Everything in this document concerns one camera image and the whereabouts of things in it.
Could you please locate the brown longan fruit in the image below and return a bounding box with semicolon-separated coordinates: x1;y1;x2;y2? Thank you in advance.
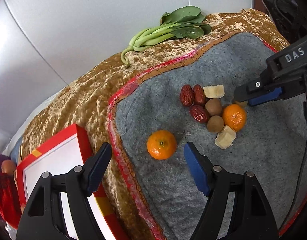
205;98;222;116
207;115;224;133

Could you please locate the red jujube date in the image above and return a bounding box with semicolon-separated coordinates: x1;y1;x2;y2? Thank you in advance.
189;105;210;124
179;85;194;107
192;85;206;106

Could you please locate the large orange tangerine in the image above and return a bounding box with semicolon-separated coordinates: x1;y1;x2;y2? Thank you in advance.
147;129;177;160

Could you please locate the red velvet pouch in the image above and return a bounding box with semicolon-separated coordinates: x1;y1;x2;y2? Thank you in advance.
0;173;22;229

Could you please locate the apple behind pouch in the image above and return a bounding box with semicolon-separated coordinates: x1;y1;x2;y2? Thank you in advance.
1;159;16;176

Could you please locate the dark carved wooden furniture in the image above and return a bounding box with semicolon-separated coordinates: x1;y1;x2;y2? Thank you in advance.
262;0;307;44

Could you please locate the grey felt mat red trim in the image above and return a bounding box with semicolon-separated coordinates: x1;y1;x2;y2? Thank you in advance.
115;33;307;239

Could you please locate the red box lid tray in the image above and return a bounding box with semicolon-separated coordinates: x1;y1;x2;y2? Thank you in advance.
16;124;128;239

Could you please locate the green bok choy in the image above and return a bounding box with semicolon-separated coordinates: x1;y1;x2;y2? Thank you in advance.
121;5;211;68

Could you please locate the gold brown velvet cloth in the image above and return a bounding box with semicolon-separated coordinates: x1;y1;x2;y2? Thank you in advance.
19;9;288;239

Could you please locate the black cable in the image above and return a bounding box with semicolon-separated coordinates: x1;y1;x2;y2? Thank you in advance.
278;73;307;230

